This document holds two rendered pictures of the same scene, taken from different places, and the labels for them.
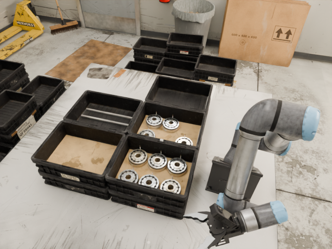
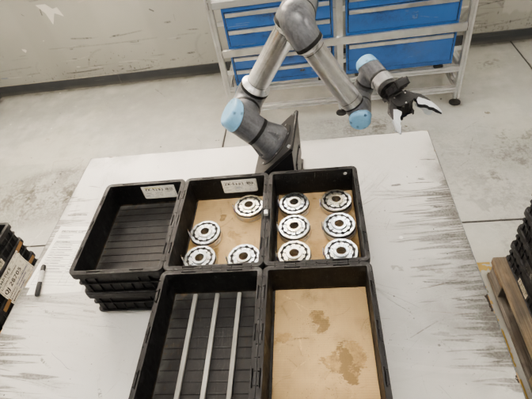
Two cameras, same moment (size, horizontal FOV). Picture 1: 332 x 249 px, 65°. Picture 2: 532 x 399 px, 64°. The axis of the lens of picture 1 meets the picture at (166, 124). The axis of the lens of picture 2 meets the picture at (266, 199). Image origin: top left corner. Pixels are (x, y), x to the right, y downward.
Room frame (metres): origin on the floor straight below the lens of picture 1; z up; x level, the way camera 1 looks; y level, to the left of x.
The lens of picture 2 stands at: (0.97, 0.94, 1.90)
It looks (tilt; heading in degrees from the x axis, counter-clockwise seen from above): 44 degrees down; 267
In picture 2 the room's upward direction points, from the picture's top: 12 degrees counter-clockwise
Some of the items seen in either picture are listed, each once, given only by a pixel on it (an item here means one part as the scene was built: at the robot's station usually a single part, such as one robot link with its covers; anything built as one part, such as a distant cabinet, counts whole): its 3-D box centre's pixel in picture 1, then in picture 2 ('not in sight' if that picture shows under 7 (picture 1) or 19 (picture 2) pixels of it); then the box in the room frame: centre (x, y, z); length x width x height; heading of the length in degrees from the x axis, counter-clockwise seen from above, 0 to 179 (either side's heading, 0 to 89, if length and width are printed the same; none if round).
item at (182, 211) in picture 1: (153, 181); not in sight; (0.78, 0.06, 0.76); 0.40 x 0.30 x 0.12; 76
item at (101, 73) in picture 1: (99, 72); not in sight; (1.90, 0.59, 0.71); 0.22 x 0.19 x 0.01; 76
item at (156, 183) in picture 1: (148, 183); (339, 224); (0.71, 0.08, 0.86); 0.10 x 0.10 x 0.01
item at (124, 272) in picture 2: (180, 93); (132, 225); (1.37, -0.09, 0.92); 0.40 x 0.30 x 0.02; 76
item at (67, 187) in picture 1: (86, 165); not in sight; (0.88, 0.45, 0.76); 0.40 x 0.30 x 0.12; 76
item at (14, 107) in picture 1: (15, 126); not in sight; (1.55, 1.30, 0.37); 0.40 x 0.30 x 0.45; 166
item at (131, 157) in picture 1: (138, 156); (294, 253); (0.88, 0.15, 0.86); 0.10 x 0.10 x 0.01
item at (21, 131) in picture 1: (27, 128); not in sight; (1.50, 1.15, 0.41); 0.31 x 0.02 x 0.16; 166
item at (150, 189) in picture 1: (153, 164); (313, 213); (0.78, 0.06, 0.92); 0.40 x 0.30 x 0.02; 76
